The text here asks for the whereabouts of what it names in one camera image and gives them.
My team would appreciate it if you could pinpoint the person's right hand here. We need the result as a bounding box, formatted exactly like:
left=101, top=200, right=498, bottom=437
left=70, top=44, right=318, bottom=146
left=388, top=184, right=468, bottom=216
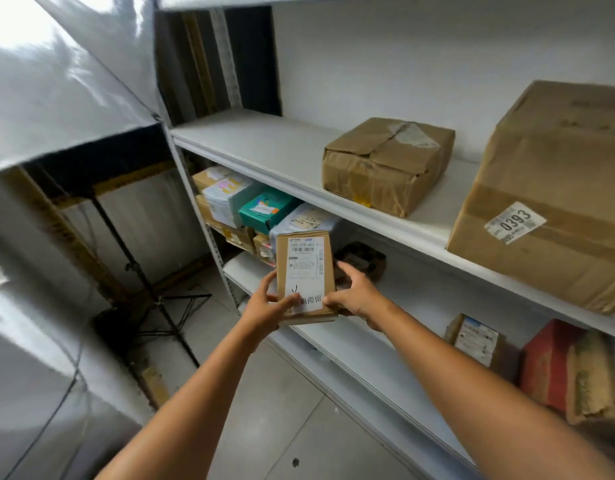
left=321, top=261, right=394, bottom=332

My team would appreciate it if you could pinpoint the person's left hand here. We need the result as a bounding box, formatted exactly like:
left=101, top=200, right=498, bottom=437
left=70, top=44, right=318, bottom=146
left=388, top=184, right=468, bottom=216
left=239, top=271, right=301, bottom=346

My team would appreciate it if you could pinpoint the small labelled cardboard box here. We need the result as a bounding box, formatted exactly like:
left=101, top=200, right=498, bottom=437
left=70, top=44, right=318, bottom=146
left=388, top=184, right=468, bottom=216
left=276, top=231, right=338, bottom=326

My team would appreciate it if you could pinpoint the person's right forearm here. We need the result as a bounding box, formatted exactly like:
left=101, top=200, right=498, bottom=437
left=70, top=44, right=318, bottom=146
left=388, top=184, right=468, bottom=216
left=375, top=302, right=615, bottom=480

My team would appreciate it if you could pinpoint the person's left forearm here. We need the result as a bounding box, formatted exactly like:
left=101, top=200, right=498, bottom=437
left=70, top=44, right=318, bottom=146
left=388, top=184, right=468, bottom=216
left=95, top=329, right=261, bottom=480

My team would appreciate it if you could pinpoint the dark brown parcel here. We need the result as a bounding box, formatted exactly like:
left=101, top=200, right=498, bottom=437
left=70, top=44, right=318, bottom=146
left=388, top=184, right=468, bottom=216
left=333, top=241, right=387, bottom=286

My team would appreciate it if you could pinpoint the tiny cardboard box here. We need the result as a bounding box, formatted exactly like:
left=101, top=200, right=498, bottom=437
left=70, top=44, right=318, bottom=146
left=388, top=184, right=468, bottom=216
left=253, top=233, right=277, bottom=267

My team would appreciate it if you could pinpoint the flat cardboard box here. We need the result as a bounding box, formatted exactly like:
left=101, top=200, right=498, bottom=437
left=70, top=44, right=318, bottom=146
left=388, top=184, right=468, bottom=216
left=195, top=195, right=257, bottom=254

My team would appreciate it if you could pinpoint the grey plastic mailer parcel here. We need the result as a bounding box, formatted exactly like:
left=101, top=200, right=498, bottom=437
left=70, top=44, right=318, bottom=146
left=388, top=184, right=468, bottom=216
left=270, top=203, right=341, bottom=245

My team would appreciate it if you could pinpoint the teal box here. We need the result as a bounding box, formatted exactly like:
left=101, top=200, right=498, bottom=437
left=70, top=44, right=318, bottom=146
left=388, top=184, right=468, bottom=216
left=238, top=189, right=304, bottom=236

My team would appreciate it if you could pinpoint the white parcel with pastel print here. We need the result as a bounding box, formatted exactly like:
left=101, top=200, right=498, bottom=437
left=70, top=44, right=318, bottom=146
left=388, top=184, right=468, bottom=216
left=202, top=175, right=264, bottom=229

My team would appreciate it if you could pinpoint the crumpled brown taped parcel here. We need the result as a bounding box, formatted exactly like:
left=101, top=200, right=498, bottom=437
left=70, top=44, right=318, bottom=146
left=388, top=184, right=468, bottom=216
left=321, top=117, right=456, bottom=219

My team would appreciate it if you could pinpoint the cardboard box with white label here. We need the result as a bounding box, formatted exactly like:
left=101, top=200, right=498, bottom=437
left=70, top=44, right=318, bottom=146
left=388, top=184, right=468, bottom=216
left=443, top=314, right=509, bottom=381

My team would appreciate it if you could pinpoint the plain tan cardboard box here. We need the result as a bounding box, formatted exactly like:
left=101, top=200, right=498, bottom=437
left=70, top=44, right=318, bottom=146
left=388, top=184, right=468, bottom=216
left=192, top=166, right=234, bottom=194

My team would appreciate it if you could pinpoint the black tripod stand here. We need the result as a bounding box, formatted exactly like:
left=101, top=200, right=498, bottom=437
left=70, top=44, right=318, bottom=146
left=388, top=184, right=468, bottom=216
left=87, top=189, right=213, bottom=369

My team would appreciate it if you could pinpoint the cardboard piece on floor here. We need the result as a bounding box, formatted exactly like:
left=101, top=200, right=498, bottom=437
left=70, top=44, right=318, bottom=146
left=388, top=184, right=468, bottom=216
left=137, top=364, right=171, bottom=409

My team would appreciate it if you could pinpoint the white metal shelving unit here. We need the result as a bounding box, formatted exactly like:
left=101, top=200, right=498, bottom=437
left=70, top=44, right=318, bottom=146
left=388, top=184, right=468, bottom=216
left=157, top=0, right=615, bottom=480

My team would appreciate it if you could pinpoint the red box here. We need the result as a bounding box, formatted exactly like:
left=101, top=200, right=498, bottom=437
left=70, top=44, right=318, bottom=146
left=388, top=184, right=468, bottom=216
left=518, top=319, right=586, bottom=414

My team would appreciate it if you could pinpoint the large brown cardboard box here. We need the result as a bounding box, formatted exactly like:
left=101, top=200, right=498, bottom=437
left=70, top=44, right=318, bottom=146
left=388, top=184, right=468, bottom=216
left=446, top=80, right=615, bottom=315

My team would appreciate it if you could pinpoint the worn torn cardboard box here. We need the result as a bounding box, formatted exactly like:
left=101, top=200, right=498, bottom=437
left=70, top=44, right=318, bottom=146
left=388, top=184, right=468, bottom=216
left=566, top=330, right=615, bottom=438

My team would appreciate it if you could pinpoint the silver reflective softbox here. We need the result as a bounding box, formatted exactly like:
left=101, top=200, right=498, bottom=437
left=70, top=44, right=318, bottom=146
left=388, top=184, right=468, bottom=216
left=0, top=0, right=162, bottom=174

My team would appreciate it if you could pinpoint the black cable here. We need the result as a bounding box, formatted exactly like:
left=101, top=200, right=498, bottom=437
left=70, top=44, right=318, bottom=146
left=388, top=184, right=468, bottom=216
left=5, top=305, right=96, bottom=480

